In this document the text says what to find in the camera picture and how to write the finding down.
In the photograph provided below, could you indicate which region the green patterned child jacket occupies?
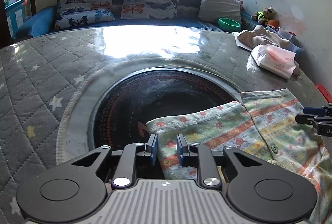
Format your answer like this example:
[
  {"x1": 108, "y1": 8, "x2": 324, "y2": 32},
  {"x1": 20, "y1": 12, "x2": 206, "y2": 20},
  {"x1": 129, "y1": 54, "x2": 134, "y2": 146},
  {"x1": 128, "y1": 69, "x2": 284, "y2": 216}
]
[{"x1": 146, "y1": 89, "x2": 331, "y2": 223}]

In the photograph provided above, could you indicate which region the red object at edge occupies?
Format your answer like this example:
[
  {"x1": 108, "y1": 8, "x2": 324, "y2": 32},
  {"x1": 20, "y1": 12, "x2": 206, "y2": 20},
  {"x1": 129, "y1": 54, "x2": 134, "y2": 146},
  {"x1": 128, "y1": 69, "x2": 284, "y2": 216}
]
[{"x1": 316, "y1": 85, "x2": 332, "y2": 103}]

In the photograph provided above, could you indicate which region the pink tissue pack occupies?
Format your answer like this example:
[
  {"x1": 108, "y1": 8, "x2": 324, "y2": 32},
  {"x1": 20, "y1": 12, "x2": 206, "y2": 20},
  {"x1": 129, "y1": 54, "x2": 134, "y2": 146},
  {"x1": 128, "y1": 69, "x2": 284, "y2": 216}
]
[{"x1": 251, "y1": 45, "x2": 296, "y2": 80}]

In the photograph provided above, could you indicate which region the clear plastic storage box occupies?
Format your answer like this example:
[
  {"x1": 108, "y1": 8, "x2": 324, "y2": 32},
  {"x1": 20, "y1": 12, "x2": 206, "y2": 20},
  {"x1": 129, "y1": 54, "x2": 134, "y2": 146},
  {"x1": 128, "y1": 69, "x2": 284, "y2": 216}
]
[{"x1": 267, "y1": 26, "x2": 304, "y2": 55}]

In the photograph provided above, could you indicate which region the cream crumpled garment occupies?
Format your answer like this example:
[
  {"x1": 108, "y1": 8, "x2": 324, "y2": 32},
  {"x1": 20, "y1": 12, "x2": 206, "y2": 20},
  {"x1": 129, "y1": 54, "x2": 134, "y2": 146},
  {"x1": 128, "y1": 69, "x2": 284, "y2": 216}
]
[{"x1": 249, "y1": 25, "x2": 288, "y2": 48}]

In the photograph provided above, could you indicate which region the white paper sheet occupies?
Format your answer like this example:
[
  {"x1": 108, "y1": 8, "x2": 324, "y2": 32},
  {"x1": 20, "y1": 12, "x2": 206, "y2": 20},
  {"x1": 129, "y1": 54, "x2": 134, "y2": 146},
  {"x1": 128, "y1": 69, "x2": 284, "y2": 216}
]
[{"x1": 233, "y1": 30, "x2": 253, "y2": 52}]

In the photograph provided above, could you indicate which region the teddy bear toy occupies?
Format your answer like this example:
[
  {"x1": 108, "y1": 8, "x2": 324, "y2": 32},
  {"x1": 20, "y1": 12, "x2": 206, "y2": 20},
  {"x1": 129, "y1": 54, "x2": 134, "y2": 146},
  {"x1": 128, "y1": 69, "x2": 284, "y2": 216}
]
[{"x1": 251, "y1": 7, "x2": 280, "y2": 30}]

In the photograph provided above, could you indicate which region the green plastic bowl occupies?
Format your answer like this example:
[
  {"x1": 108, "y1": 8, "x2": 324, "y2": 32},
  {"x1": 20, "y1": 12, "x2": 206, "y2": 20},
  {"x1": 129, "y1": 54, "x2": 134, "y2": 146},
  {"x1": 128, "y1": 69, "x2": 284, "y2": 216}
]
[{"x1": 218, "y1": 17, "x2": 241, "y2": 32}]

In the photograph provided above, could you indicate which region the grey quilted star tablecloth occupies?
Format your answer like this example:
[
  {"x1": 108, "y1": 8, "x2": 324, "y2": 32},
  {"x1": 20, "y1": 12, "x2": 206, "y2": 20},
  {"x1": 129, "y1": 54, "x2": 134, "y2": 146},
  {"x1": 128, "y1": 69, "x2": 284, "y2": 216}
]
[{"x1": 1, "y1": 26, "x2": 326, "y2": 223}]

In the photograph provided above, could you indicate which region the grey pillow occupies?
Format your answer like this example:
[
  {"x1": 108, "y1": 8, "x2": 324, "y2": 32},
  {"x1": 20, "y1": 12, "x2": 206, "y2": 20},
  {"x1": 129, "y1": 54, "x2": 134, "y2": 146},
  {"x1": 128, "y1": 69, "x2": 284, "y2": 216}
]
[{"x1": 198, "y1": 0, "x2": 241, "y2": 24}]

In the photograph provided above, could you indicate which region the middle butterfly cushion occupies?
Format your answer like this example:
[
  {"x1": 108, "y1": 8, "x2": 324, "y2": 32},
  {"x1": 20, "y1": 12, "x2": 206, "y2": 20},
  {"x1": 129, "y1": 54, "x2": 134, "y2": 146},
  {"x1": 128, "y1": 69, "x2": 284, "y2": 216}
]
[{"x1": 121, "y1": 0, "x2": 179, "y2": 20}]

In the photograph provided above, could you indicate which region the butterfly cushion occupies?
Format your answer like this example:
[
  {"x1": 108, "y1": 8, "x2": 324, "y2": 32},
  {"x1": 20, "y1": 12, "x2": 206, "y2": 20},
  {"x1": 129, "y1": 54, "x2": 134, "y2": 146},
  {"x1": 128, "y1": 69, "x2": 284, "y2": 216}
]
[
  {"x1": 55, "y1": 0, "x2": 115, "y2": 31},
  {"x1": 121, "y1": 0, "x2": 179, "y2": 20}
]

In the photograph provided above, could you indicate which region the left butterfly cushion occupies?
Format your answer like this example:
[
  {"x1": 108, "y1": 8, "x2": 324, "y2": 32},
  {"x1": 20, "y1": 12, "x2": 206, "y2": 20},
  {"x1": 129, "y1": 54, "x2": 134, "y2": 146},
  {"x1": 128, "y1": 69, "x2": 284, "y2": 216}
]
[{"x1": 55, "y1": 0, "x2": 115, "y2": 31}]

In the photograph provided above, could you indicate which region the blue sofa bench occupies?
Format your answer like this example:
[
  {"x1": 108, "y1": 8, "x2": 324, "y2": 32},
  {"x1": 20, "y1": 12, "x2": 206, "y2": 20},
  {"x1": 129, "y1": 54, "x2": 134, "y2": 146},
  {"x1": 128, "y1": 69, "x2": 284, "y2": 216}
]
[{"x1": 13, "y1": 0, "x2": 257, "y2": 41}]

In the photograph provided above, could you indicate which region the blue white cabinet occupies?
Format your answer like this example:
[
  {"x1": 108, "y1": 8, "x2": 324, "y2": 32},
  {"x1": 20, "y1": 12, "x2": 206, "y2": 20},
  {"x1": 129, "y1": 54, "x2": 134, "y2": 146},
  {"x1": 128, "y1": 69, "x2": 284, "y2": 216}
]
[{"x1": 5, "y1": 0, "x2": 30, "y2": 38}]

